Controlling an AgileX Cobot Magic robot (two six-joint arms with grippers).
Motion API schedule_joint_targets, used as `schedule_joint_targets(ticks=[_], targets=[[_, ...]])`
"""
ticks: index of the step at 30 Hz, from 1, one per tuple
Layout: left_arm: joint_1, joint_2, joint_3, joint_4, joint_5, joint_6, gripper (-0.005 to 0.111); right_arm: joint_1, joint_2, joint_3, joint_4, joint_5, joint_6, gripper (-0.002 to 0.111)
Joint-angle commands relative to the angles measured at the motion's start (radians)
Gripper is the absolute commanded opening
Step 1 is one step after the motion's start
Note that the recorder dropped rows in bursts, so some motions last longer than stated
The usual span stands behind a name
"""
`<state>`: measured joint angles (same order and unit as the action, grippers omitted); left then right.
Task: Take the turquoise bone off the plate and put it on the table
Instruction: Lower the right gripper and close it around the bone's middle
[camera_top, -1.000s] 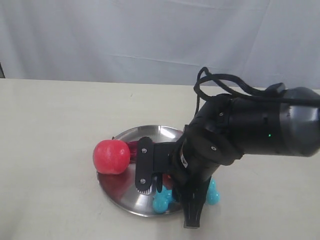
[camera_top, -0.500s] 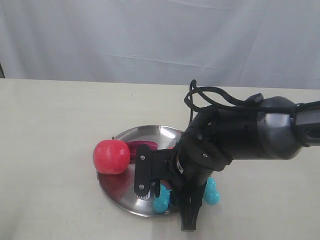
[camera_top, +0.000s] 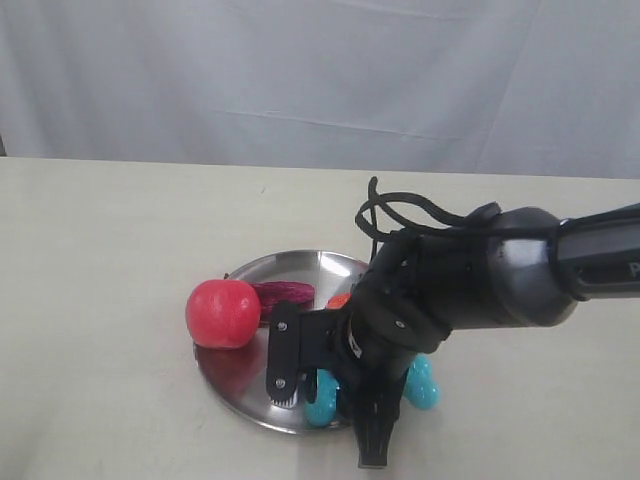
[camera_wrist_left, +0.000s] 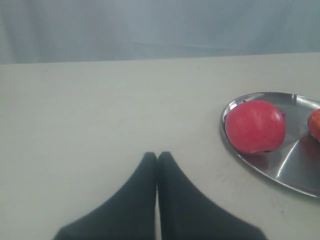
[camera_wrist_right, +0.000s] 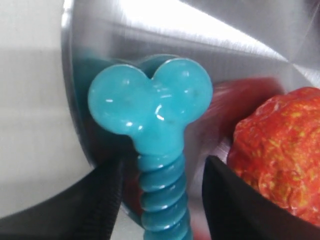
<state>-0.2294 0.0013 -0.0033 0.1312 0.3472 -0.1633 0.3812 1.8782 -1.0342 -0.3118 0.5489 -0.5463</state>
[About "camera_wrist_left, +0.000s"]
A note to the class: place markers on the red apple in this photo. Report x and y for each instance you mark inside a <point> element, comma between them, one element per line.
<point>255,127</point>

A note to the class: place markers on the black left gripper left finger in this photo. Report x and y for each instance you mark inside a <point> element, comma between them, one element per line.
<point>128,215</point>

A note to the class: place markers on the round stainless steel plate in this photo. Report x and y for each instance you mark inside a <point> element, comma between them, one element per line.
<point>296,164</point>

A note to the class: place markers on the white backdrop cloth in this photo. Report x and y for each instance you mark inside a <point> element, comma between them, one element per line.
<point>47,31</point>

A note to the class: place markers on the small orange pumpkin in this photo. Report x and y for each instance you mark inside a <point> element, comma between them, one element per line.
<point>313,123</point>

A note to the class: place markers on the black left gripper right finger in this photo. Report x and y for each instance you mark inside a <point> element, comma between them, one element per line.
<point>187,214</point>

